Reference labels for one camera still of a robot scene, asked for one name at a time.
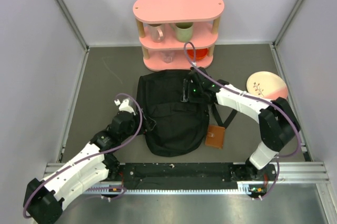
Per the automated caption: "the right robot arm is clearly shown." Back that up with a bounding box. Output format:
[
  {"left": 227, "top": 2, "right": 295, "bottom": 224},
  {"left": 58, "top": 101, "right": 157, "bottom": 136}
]
[{"left": 182, "top": 67, "right": 301, "bottom": 180}]

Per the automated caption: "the pink mug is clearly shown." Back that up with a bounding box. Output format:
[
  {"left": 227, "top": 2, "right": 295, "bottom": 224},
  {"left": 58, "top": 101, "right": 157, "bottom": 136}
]
[{"left": 148, "top": 24, "right": 165, "bottom": 43}]

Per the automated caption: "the orange bowl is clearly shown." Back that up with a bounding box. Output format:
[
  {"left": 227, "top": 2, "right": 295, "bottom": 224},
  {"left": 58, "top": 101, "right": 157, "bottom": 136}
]
[{"left": 187, "top": 48, "right": 209, "bottom": 61}]

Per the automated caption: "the purple cable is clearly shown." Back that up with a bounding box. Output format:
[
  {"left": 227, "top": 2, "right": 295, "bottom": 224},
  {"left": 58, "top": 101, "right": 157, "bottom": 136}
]
[
  {"left": 23, "top": 93, "right": 144, "bottom": 219},
  {"left": 183, "top": 41, "right": 303, "bottom": 200}
]

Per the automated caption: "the clear drinking glass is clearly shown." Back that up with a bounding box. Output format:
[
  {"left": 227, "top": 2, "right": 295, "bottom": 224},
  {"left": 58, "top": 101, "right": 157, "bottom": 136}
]
[{"left": 162, "top": 51, "right": 175, "bottom": 63}]

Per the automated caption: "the green mug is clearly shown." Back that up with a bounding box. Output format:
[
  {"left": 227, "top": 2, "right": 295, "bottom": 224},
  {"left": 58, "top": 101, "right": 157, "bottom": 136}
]
[{"left": 169, "top": 22, "right": 193, "bottom": 43}]

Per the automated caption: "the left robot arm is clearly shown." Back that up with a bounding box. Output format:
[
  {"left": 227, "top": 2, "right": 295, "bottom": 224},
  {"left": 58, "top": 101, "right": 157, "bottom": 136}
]
[{"left": 23, "top": 70, "right": 186, "bottom": 223}]

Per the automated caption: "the black student backpack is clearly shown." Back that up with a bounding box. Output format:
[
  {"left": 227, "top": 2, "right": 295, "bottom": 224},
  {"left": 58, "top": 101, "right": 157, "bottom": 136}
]
[{"left": 136, "top": 70, "right": 237, "bottom": 157}]

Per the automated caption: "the grey cable duct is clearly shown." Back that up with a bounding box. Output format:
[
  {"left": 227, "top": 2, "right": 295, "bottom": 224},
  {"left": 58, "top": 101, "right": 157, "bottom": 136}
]
[{"left": 84, "top": 183, "right": 266, "bottom": 196}]

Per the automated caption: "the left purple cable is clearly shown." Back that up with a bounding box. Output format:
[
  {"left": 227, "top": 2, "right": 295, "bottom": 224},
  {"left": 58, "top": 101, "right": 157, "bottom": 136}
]
[{"left": 23, "top": 93, "right": 144, "bottom": 219}]

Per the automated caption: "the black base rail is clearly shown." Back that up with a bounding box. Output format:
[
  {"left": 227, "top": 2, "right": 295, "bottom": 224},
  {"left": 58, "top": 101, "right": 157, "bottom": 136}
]
[{"left": 116, "top": 162, "right": 276, "bottom": 190}]

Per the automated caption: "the pink three-tier shelf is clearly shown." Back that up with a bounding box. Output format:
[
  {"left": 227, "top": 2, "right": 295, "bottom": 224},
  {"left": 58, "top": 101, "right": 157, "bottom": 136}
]
[{"left": 133, "top": 0, "right": 225, "bottom": 71}]

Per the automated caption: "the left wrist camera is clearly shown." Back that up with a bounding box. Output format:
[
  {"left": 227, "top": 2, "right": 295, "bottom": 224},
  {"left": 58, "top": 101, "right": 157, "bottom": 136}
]
[{"left": 114, "top": 98, "right": 136, "bottom": 115}]

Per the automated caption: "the brown leather wallet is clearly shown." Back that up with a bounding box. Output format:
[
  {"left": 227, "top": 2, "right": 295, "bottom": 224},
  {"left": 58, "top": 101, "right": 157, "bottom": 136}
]
[{"left": 205, "top": 125, "right": 225, "bottom": 149}]

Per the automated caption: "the cream and pink plate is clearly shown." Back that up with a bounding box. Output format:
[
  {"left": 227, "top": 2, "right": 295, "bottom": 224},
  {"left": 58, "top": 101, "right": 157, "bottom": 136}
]
[{"left": 246, "top": 71, "right": 289, "bottom": 100}]

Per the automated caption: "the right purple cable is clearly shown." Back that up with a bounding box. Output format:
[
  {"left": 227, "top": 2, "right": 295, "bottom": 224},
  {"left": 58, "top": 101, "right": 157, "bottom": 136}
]
[{"left": 183, "top": 41, "right": 303, "bottom": 200}]

